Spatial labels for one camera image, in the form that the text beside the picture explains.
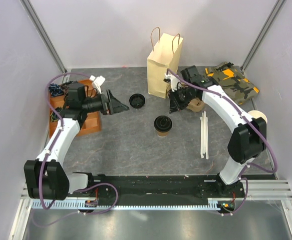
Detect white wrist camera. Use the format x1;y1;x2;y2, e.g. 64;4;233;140
164;73;180;92
89;75;105;94

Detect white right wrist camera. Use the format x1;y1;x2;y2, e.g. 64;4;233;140
164;73;180;92

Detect blue yellow rolled cloth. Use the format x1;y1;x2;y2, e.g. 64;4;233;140
50;107;65;123

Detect slotted cable duct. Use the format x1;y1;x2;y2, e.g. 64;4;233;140
32;198;236;210

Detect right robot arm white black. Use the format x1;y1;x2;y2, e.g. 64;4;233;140
164;65;267;197

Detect stack of paper cups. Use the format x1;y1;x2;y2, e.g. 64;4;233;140
248;110;268;123

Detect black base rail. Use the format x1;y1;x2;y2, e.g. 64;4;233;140
68;172;246;203

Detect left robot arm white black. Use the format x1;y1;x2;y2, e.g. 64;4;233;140
24;82;129;200

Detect black cup lid on table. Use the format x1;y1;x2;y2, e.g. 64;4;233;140
129;93;145;109

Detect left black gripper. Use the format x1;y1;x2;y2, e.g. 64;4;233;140
82;89;129;116

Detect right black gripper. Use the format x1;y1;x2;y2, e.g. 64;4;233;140
167;86;196;115

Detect beige paper bag with handles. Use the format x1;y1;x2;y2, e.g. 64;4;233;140
147;27;183;99

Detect camouflage folded cloth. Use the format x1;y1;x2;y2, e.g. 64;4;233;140
205;62;259;105

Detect white wrapped straw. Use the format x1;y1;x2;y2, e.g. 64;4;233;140
200;111;207;159
203;111;209;160

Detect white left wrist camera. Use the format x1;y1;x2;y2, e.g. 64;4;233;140
89;75;105;94

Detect single brown paper cup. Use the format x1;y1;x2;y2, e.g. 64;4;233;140
156;129;170;137

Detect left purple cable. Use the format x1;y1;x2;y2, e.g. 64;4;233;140
32;73;119;228

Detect brown cardboard cup carrier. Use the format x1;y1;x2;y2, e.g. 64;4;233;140
167;86;204;113

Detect black plastic cup lid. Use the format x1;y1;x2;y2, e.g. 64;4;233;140
154;115;172;133

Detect blue patterned rolled cloth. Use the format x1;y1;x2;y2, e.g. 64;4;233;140
48;83;65;98

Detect orange compartment tray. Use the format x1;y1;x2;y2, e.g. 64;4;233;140
48;79;102;137

